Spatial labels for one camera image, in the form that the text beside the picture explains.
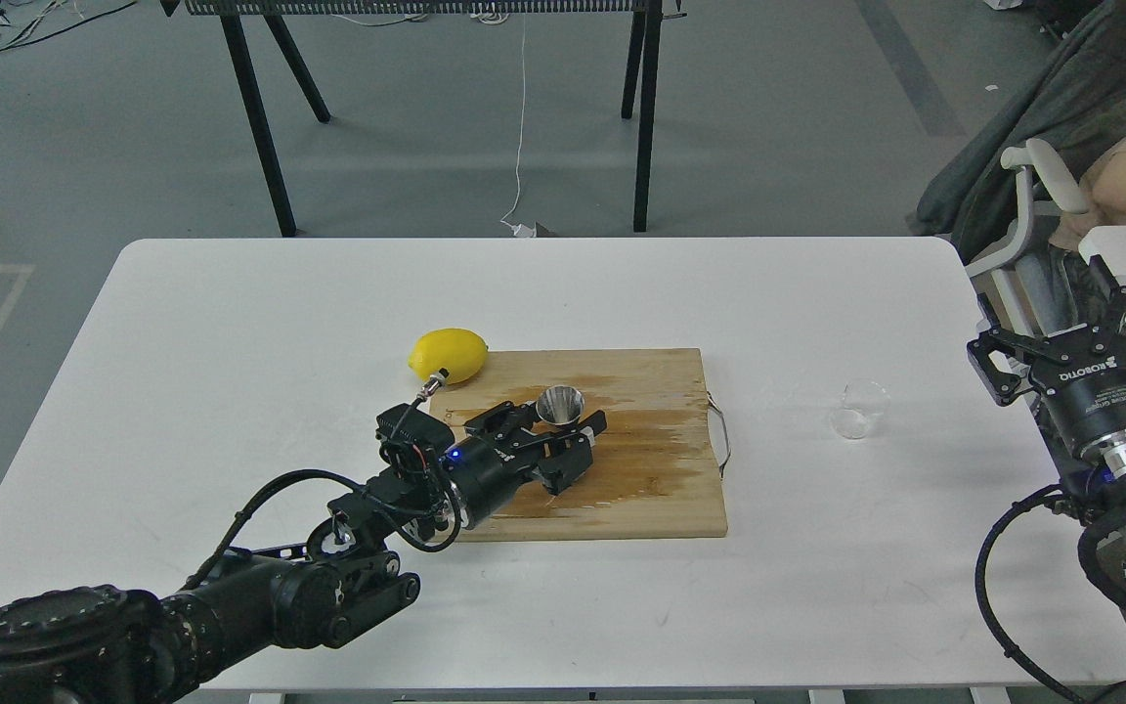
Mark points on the dark grey jacket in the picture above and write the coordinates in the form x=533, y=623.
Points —
x=1076, y=102

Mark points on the small clear glass cup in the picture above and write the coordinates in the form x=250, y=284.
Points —
x=863, y=403

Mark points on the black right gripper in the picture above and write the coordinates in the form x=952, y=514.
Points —
x=1082, y=382

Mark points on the black metal frame table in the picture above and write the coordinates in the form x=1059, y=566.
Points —
x=428, y=90

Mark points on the white office chair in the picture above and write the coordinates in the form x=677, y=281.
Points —
x=1024, y=284

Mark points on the yellow lemon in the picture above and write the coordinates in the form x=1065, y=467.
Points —
x=462, y=353

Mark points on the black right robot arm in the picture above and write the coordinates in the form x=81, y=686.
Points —
x=1092, y=492

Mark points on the wooden cutting board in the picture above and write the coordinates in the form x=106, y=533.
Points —
x=655, y=474

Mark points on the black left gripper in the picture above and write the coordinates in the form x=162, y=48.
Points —
x=488, y=467

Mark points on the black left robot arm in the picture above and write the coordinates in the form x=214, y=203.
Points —
x=107, y=645

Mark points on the steel double jigger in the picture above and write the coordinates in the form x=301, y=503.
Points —
x=560, y=406

